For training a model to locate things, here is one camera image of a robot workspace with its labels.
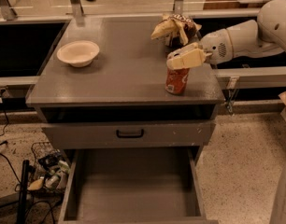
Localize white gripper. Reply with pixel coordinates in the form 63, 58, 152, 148
166, 29, 233, 70

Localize red coke can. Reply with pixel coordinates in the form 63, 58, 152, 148
165, 68, 190, 95

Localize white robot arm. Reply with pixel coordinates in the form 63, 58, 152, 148
166, 0, 286, 224

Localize grey drawer cabinet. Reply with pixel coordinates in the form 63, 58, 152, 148
25, 15, 226, 224

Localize grey top drawer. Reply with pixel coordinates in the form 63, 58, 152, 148
43, 120, 215, 149

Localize open grey middle drawer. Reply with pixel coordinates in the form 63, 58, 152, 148
59, 147, 219, 224

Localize crumpled chip bag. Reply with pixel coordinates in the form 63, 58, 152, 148
150, 14, 202, 47

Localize black drawer handle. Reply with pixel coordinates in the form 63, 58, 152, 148
116, 129, 144, 139

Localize wire basket with items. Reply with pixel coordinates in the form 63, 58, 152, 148
28, 142, 70, 193

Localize metal rail frame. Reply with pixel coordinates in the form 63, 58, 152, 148
0, 0, 286, 117

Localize black floor cable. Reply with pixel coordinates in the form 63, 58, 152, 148
0, 89, 57, 224

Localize black stand post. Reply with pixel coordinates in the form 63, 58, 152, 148
16, 160, 29, 224

